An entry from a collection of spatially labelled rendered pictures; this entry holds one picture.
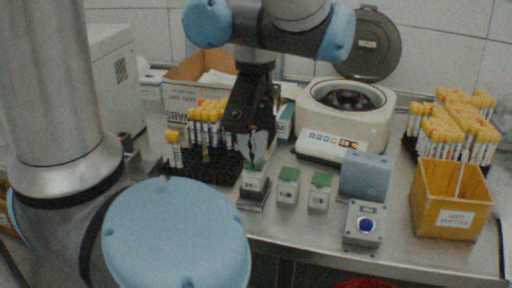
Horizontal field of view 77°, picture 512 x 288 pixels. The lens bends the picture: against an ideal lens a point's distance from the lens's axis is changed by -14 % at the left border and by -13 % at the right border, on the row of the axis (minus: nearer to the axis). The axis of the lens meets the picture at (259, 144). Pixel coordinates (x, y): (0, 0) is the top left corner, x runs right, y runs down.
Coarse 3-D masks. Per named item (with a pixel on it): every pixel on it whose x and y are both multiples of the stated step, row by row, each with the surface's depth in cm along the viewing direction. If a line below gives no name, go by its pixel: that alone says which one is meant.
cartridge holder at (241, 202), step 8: (264, 184) 76; (240, 192) 75; (248, 192) 74; (256, 192) 74; (264, 192) 75; (240, 200) 75; (248, 200) 75; (256, 200) 75; (264, 200) 75; (248, 208) 74; (256, 208) 73
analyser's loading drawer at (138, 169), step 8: (136, 152) 79; (128, 160) 77; (136, 160) 80; (144, 160) 82; (160, 160) 79; (128, 168) 77; (136, 168) 79; (144, 168) 79; (152, 168) 77; (160, 168) 80; (128, 176) 77; (136, 176) 77; (144, 176) 77; (152, 176) 77
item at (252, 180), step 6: (264, 168) 74; (246, 174) 73; (252, 174) 73; (258, 174) 73; (264, 174) 74; (246, 180) 73; (252, 180) 73; (258, 180) 72; (264, 180) 75; (246, 186) 74; (252, 186) 73; (258, 186) 73
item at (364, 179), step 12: (348, 156) 73; (360, 156) 73; (372, 156) 73; (384, 156) 73; (348, 168) 73; (360, 168) 72; (372, 168) 71; (384, 168) 70; (348, 180) 74; (360, 180) 73; (372, 180) 72; (384, 180) 71; (348, 192) 76; (360, 192) 75; (372, 192) 73; (384, 192) 72
